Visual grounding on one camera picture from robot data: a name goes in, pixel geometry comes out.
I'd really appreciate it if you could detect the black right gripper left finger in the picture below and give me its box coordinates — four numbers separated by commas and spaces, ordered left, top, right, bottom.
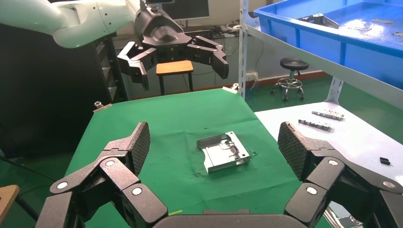
35, 122, 169, 228

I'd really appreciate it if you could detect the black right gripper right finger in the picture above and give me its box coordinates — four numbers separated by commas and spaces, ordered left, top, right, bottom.
278, 122, 403, 228

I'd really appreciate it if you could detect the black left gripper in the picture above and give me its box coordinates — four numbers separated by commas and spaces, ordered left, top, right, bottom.
117, 6, 230, 92

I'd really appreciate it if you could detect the grey sheet metal bracket part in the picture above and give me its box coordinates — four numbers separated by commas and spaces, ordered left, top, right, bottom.
297, 13, 340, 29
196, 131, 251, 174

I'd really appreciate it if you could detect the wooden top stool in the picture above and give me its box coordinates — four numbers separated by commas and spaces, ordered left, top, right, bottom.
155, 60, 195, 96

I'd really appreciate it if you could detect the dark metal strip part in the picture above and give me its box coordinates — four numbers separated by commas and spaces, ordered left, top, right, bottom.
298, 119, 332, 132
311, 109, 345, 122

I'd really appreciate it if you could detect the black computer monitor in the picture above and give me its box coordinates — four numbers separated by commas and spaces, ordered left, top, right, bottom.
162, 0, 211, 21

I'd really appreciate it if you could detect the green table cloth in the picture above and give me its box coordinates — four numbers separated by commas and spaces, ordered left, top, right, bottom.
64, 88, 331, 228

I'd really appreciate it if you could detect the table corner clamp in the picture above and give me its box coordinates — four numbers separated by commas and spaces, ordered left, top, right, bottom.
93, 100, 113, 113
221, 83, 240, 95

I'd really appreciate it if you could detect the black metal rack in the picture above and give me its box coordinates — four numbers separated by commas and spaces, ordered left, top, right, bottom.
93, 33, 130, 103

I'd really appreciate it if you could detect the white metal shelf rack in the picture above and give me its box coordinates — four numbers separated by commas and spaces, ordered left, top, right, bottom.
238, 0, 403, 110

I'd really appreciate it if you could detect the large black panel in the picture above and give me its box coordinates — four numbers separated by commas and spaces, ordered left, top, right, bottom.
0, 23, 111, 158

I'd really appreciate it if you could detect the black round swivel stool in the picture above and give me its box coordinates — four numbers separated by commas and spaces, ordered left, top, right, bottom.
270, 57, 310, 102

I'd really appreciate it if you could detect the light wooden board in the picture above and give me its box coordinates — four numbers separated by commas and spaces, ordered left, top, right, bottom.
0, 185, 20, 225

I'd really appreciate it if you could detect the blue plastic bin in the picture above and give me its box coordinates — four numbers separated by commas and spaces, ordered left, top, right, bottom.
253, 0, 403, 90

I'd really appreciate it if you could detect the blue cable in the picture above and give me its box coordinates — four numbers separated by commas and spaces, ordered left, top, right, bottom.
246, 85, 259, 108

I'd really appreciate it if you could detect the black cable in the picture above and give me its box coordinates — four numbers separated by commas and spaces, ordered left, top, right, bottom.
0, 148, 58, 183

